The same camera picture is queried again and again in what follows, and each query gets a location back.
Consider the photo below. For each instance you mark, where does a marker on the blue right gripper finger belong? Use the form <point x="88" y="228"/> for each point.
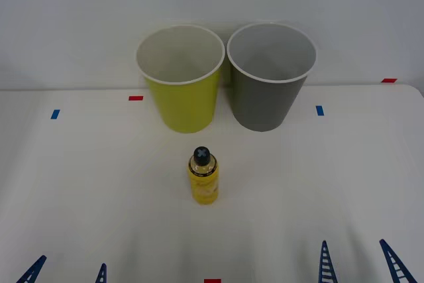
<point x="397" y="269"/>
<point x="327" y="266"/>

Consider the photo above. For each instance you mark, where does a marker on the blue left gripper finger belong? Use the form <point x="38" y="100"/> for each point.
<point x="31" y="271"/>
<point x="101" y="274"/>

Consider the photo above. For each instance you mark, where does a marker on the yellow bottle with black cap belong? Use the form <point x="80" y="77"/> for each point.
<point x="202" y="183"/>

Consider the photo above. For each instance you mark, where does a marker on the grey plastic bin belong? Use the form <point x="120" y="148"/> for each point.
<point x="265" y="104"/>

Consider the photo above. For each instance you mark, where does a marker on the yellow-green plastic bin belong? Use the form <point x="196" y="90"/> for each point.
<point x="185" y="107"/>

